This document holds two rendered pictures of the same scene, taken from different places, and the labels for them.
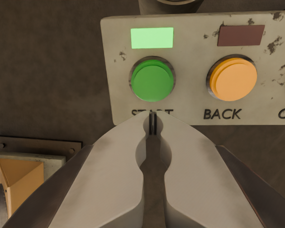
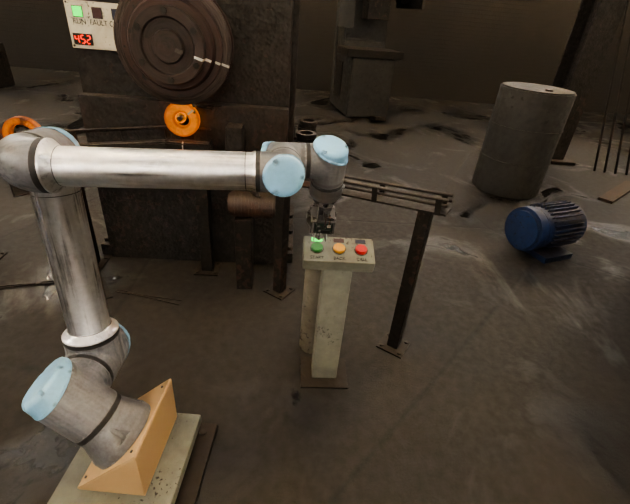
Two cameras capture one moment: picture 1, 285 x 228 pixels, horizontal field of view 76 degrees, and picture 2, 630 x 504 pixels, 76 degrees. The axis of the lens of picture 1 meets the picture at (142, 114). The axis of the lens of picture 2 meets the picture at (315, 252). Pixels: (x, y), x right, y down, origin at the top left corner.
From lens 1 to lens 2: 1.26 m
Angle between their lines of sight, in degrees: 69
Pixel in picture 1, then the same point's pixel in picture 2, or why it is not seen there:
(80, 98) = (227, 383)
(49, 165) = (183, 420)
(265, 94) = (350, 253)
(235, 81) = (339, 247)
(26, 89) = (168, 373)
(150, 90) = (316, 247)
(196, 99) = (330, 253)
